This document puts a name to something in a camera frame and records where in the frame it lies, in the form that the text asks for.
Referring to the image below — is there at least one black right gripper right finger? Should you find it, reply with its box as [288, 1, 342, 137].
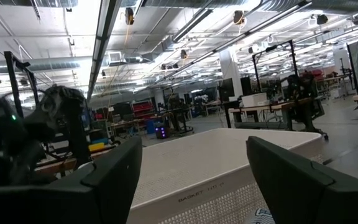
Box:
[246, 136, 358, 224]

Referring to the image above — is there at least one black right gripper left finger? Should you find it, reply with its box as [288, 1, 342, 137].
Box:
[0, 136, 143, 224]

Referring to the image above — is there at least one grey blue patterned cloth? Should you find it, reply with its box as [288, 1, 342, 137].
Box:
[247, 207, 275, 224]

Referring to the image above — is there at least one white perforated plastic basket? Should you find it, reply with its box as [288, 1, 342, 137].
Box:
[126, 128, 324, 224]

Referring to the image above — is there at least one wooden workbench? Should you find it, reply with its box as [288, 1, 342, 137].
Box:
[228, 97, 313, 131]

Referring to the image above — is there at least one purple lit device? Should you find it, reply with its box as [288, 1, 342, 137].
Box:
[155, 125, 168, 139]

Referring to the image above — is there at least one white box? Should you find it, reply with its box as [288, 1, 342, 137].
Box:
[241, 92, 269, 108]

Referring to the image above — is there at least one red shelf rack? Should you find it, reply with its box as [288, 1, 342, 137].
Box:
[131, 100, 155, 121]

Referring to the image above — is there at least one black monitor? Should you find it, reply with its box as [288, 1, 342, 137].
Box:
[218, 77, 236, 98]

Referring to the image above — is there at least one white pillar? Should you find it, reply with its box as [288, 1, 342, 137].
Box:
[218, 48, 244, 102]

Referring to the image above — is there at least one black metal rig frame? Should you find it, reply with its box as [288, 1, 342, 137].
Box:
[4, 51, 40, 119]

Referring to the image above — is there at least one silver ceiling duct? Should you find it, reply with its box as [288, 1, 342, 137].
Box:
[0, 55, 83, 74]

